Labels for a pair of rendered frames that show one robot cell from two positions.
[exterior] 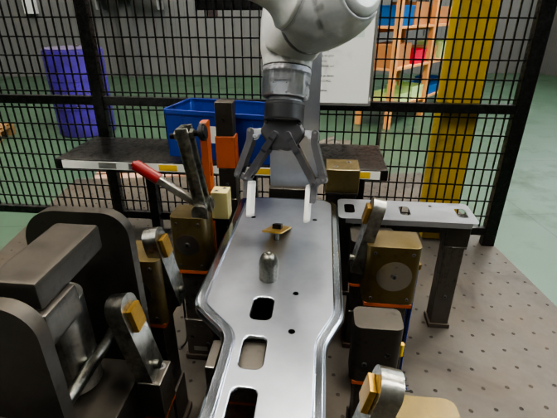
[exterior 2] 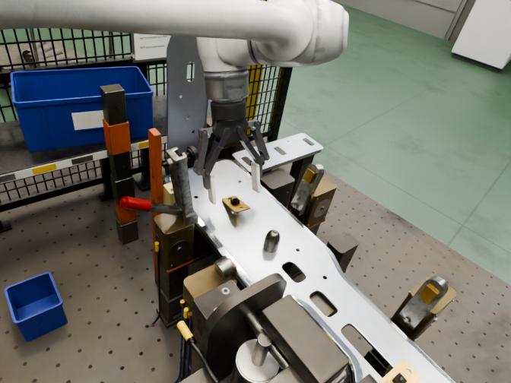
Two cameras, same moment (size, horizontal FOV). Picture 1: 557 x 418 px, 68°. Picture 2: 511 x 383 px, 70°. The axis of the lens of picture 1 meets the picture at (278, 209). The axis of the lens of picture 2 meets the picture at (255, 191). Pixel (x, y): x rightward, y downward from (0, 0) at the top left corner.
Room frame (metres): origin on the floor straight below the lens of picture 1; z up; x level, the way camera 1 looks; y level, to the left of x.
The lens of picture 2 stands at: (0.26, 0.47, 1.59)
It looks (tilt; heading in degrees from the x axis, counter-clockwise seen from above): 40 degrees down; 310
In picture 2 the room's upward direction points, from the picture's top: 11 degrees clockwise
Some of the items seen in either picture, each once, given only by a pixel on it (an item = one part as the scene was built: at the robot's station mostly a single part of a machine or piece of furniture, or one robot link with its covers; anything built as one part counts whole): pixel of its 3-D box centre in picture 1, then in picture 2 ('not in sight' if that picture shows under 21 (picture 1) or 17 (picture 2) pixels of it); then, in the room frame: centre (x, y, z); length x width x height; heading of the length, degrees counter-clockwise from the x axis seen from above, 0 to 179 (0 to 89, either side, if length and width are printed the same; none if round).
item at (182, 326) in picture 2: not in sight; (197, 351); (0.44, 0.31, 1.09); 0.10 x 0.01 x 0.01; 174
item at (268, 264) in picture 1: (268, 269); (271, 241); (0.56, 0.02, 1.02); 0.03 x 0.03 x 0.07
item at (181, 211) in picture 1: (191, 287); (168, 276); (0.71, 0.18, 0.87); 0.10 x 0.07 x 0.35; 84
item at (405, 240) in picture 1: (389, 319); (306, 230); (0.61, -0.21, 0.87); 0.12 x 0.07 x 0.35; 84
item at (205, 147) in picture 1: (212, 232); (157, 222); (0.80, 0.15, 0.95); 0.03 x 0.01 x 0.50; 174
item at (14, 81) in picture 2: (228, 128); (87, 106); (1.14, 0.14, 1.09); 0.30 x 0.17 x 0.13; 74
